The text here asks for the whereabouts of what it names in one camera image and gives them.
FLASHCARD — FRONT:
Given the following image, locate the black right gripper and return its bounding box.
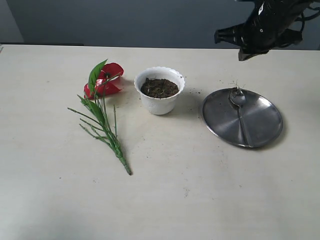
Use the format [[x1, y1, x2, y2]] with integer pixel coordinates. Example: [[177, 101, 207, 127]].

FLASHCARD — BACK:
[[214, 0, 314, 62]]

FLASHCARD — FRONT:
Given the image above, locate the white scalloped flower pot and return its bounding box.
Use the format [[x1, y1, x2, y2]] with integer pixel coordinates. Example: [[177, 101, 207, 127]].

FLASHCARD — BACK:
[[134, 66, 185, 115]]

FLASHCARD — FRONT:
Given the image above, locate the clump of roots and soil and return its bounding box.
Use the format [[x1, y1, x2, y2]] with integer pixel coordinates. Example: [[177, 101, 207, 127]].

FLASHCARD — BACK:
[[140, 78, 179, 99]]

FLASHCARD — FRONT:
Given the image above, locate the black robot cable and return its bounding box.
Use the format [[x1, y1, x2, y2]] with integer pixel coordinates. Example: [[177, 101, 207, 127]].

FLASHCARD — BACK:
[[274, 0, 320, 48]]

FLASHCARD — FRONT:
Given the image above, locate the round stainless steel plate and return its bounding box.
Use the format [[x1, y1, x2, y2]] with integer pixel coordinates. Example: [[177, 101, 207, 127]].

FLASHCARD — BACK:
[[201, 87, 284, 148]]

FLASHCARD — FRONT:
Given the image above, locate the red artificial flower with stem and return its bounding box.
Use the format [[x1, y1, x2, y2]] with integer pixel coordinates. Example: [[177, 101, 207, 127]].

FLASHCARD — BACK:
[[67, 60, 133, 176]]

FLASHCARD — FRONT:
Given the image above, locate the stainless steel spork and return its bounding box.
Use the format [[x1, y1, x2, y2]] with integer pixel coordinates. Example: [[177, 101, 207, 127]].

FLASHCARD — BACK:
[[229, 87, 252, 148]]

